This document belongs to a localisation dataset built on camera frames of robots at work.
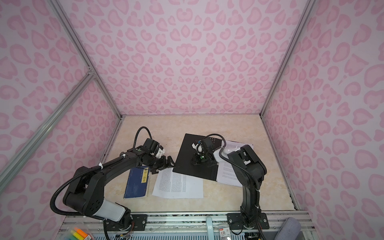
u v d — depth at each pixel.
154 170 0.82
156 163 0.75
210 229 0.68
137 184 0.85
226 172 0.89
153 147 0.74
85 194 0.44
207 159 0.79
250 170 0.50
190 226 0.73
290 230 0.69
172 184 0.86
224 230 0.69
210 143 0.80
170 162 0.79
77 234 0.70
